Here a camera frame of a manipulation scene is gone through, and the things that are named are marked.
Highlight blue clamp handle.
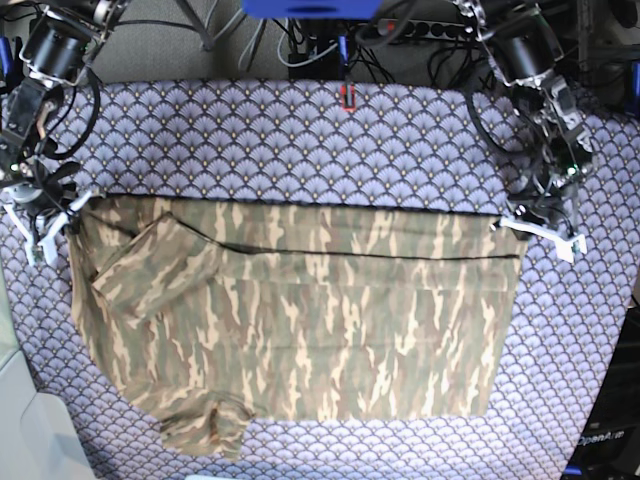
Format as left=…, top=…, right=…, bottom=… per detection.
left=337, top=35, right=349, bottom=81

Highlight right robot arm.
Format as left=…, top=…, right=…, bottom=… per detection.
left=1, top=1, right=129, bottom=266

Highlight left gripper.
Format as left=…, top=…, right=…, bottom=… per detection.
left=490, top=167, right=588, bottom=262

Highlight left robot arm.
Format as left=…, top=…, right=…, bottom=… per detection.
left=455, top=1, right=594, bottom=263

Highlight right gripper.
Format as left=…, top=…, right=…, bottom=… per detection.
left=1, top=160, right=105, bottom=265

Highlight black OpenArm base box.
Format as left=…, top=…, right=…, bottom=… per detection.
left=562, top=307, right=639, bottom=479

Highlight light grey plastic furniture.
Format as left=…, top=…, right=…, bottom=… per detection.
left=0, top=269, right=96, bottom=480

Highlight blue mount bracket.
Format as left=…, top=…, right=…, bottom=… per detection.
left=242, top=0, right=381, bottom=20

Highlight red and black clamp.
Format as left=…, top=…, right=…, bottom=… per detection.
left=340, top=82, right=357, bottom=113

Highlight black power strip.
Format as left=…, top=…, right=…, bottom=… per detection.
left=392, top=20, right=475, bottom=44

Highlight camouflage T-shirt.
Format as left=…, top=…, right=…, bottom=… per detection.
left=67, top=196, right=527, bottom=458

